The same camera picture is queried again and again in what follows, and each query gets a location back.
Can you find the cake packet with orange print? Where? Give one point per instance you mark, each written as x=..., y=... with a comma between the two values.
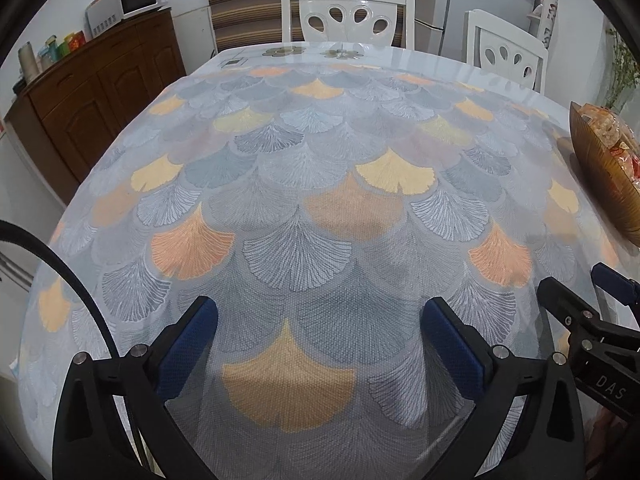
x=602, y=125

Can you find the white microwave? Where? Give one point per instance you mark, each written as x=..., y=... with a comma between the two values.
x=130, y=2

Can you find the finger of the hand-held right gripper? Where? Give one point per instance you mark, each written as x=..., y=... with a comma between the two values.
x=612, y=280
x=565, y=305

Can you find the dried flowers in vase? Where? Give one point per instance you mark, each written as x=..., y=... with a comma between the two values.
x=625, y=70

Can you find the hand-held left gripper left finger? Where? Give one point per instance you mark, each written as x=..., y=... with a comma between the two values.
x=192, y=340

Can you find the brown wooden cabinet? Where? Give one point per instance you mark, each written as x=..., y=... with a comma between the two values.
x=100, y=95

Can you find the white chair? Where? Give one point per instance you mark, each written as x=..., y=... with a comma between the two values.
x=505, y=50
x=350, y=10

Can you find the white small cabinet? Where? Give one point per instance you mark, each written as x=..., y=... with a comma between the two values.
x=195, y=35

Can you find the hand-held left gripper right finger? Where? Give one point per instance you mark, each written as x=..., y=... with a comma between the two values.
x=452, y=345

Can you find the silver refrigerator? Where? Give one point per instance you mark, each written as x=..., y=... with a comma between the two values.
x=450, y=5

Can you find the brown ribbed glass bowl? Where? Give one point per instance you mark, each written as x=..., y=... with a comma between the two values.
x=605, y=195

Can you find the white thread cone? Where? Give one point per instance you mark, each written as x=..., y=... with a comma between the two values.
x=29, y=62

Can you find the bread packet red-white edge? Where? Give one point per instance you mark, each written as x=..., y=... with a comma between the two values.
x=627, y=160

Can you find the white printed hanging cloth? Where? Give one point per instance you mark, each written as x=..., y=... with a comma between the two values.
x=545, y=20

